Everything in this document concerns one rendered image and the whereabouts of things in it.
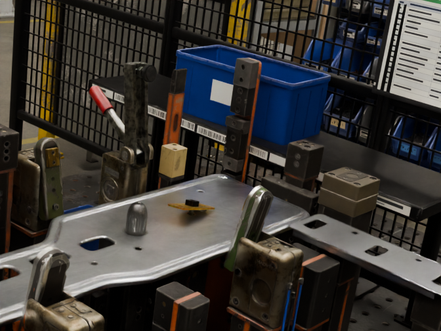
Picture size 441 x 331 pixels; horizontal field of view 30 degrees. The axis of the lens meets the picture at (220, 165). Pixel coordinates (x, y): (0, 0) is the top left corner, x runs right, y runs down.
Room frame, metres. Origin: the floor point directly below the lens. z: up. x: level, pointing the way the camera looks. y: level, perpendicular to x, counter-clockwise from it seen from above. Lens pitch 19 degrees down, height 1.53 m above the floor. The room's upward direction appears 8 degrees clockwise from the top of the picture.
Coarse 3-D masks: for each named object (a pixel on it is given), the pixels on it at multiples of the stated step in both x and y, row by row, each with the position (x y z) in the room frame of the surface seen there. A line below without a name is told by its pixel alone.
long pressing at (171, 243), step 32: (160, 192) 1.32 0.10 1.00; (192, 192) 1.35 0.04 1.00; (224, 192) 1.37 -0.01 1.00; (64, 224) 1.14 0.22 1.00; (96, 224) 1.16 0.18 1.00; (160, 224) 1.19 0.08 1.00; (192, 224) 1.21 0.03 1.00; (224, 224) 1.23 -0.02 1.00; (288, 224) 1.28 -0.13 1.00; (0, 256) 1.00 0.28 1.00; (32, 256) 1.03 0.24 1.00; (96, 256) 1.05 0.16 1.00; (128, 256) 1.07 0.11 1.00; (160, 256) 1.08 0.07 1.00; (192, 256) 1.10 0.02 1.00; (0, 288) 0.93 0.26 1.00; (64, 288) 0.95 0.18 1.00; (96, 288) 0.97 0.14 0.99; (0, 320) 0.86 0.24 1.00
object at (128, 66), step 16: (128, 64) 1.34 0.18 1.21; (144, 64) 1.36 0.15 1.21; (128, 80) 1.34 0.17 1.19; (144, 80) 1.33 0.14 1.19; (128, 96) 1.34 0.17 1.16; (144, 96) 1.35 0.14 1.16; (128, 112) 1.33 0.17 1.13; (144, 112) 1.35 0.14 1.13; (128, 128) 1.33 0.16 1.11; (144, 128) 1.35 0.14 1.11; (128, 144) 1.33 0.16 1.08; (144, 144) 1.34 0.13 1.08; (144, 160) 1.34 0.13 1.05
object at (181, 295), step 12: (168, 288) 1.01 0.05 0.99; (180, 288) 1.01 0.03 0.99; (156, 300) 1.00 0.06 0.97; (168, 300) 0.98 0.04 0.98; (180, 300) 0.98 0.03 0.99; (192, 300) 0.98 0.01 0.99; (204, 300) 0.99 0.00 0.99; (156, 312) 1.00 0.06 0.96; (168, 312) 0.98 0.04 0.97; (180, 312) 0.97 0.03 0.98; (192, 312) 0.96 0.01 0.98; (204, 312) 0.98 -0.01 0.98; (156, 324) 0.99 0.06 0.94; (168, 324) 0.98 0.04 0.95; (180, 324) 0.96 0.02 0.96; (192, 324) 0.96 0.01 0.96; (204, 324) 0.98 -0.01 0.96
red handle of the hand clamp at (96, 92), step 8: (96, 88) 1.41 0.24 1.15; (96, 96) 1.40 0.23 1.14; (104, 96) 1.40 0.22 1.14; (96, 104) 1.40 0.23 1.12; (104, 104) 1.39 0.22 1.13; (104, 112) 1.38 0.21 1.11; (112, 112) 1.38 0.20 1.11; (112, 120) 1.37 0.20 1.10; (120, 120) 1.38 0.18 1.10; (120, 128) 1.36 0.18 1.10; (120, 136) 1.36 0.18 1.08; (136, 144) 1.35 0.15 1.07; (136, 152) 1.33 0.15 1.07
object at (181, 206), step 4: (188, 200) 1.25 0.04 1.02; (192, 200) 1.26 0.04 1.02; (196, 200) 1.26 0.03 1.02; (168, 204) 1.23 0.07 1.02; (172, 204) 1.23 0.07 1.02; (176, 204) 1.24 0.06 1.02; (180, 204) 1.25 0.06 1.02; (184, 204) 1.25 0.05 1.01; (188, 204) 1.25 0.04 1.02; (192, 204) 1.24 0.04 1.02; (196, 204) 1.25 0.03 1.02; (200, 204) 1.28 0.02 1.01; (204, 204) 1.29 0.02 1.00; (180, 208) 1.21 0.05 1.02; (184, 208) 1.21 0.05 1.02; (188, 208) 1.22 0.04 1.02; (192, 208) 1.23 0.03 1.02; (196, 208) 1.24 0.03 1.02; (200, 208) 1.24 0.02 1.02; (204, 208) 1.25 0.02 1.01; (208, 208) 1.26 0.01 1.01; (212, 208) 1.27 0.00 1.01
